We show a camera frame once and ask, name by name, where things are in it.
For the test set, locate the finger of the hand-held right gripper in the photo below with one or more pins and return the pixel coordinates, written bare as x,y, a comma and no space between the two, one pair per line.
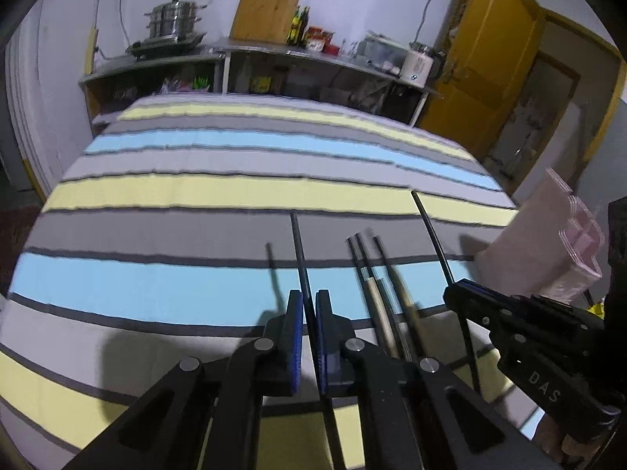
470,303
490,292

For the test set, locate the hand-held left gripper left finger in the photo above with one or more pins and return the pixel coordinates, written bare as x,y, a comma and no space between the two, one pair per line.
294,342

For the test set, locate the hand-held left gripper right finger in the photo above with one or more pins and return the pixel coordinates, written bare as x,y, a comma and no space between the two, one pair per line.
323,347

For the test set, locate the pink utensil holder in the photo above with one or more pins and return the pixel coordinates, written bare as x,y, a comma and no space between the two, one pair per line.
529,235

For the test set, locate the black chopstick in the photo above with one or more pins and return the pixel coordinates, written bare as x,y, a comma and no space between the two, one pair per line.
431,235
300,254

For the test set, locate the person's right hand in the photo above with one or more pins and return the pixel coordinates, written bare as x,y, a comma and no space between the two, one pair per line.
573,448

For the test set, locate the thin dark chopstick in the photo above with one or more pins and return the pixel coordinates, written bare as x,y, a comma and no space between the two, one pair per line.
355,259

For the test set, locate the striped bed sheet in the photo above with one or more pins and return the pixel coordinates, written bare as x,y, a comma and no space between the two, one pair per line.
196,191

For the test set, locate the grey plastic bag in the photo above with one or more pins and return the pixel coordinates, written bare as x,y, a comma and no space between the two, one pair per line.
367,95

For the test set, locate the yellow wooden door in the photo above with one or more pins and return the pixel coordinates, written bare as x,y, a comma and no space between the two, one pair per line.
485,58

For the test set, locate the white electric kettle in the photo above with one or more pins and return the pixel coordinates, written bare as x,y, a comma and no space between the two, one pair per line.
419,63

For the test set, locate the yellow packet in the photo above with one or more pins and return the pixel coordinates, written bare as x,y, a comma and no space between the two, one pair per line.
261,84

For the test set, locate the clear dish storage box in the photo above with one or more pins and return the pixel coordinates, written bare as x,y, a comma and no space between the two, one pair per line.
384,51

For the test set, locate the green plastic item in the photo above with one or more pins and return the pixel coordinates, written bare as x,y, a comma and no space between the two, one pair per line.
202,82

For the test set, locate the long steel kitchen counter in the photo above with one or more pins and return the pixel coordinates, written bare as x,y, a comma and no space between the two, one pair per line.
303,56

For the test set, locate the red seasoning jars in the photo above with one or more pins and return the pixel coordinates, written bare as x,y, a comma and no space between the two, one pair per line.
321,39

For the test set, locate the oil bottle with yellow label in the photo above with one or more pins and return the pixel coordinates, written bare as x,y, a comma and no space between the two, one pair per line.
296,29

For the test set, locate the low steel kitchen shelf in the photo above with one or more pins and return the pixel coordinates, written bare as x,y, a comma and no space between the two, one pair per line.
147,63

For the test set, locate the dark glass bottle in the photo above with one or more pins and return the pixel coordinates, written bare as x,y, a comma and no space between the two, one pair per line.
305,27

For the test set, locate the black induction cooker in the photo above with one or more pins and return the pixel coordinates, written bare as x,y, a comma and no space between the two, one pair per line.
166,45

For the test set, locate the wooden cutting board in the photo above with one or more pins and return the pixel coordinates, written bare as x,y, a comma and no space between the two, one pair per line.
267,10

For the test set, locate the white ribbed panel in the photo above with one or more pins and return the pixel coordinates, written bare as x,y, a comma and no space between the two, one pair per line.
44,107

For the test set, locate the stainless steel steamer pot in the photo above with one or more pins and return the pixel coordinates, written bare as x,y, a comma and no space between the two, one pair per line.
174,17

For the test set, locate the yellow power strip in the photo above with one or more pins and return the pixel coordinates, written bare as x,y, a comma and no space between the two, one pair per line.
90,54

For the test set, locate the yellow door frame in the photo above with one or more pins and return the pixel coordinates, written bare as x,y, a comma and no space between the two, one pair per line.
610,88

